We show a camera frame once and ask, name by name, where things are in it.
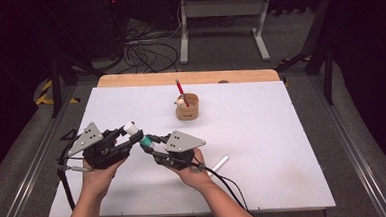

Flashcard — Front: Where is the white table cover sheet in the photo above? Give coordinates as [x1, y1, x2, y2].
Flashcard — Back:
[42, 74, 336, 217]

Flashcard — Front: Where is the black metal stand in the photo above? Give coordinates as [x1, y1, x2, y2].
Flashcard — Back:
[270, 0, 337, 109]
[41, 0, 109, 119]

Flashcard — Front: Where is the wooden table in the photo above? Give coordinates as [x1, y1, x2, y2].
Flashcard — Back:
[96, 65, 281, 91]

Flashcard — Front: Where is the grey metal stand frame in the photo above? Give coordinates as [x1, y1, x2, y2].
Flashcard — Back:
[176, 0, 276, 67]

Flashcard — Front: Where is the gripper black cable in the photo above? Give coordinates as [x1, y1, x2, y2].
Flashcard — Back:
[202, 164, 252, 216]
[54, 133, 88, 212]

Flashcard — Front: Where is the aluminium floor rail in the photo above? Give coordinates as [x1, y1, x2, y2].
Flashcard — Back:
[307, 70, 386, 217]
[0, 83, 88, 217]

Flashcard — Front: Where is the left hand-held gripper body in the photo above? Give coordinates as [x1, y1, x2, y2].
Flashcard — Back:
[66, 120, 134, 172]

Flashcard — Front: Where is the white green glue stick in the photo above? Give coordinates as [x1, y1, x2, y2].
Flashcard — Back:
[123, 120, 156, 151]

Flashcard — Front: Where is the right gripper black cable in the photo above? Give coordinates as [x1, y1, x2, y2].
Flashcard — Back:
[202, 164, 252, 216]

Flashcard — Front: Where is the yellow black hazard tape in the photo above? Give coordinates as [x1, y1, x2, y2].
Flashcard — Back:
[33, 77, 82, 107]

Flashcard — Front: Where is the person's left hand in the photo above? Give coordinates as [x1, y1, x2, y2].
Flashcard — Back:
[80, 158, 130, 199]

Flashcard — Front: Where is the black equipment box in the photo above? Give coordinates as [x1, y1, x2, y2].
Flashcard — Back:
[84, 0, 130, 62]

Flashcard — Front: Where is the tangle of black floor cables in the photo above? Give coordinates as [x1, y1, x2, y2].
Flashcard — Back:
[114, 18, 181, 76]

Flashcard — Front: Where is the wooden pen holder with bear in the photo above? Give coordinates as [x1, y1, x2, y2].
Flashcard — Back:
[173, 92, 201, 122]

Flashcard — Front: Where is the person's right hand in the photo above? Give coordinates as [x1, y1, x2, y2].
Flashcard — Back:
[169, 147, 216, 193]

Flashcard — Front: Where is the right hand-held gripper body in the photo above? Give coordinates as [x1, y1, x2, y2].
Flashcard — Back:
[152, 128, 208, 173]

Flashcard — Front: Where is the white marker pen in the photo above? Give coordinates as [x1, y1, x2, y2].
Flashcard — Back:
[206, 155, 232, 178]

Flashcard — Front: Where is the red pen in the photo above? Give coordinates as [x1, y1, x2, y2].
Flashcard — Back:
[174, 77, 191, 108]

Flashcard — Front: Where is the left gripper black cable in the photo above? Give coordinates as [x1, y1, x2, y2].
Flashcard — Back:
[54, 133, 88, 212]

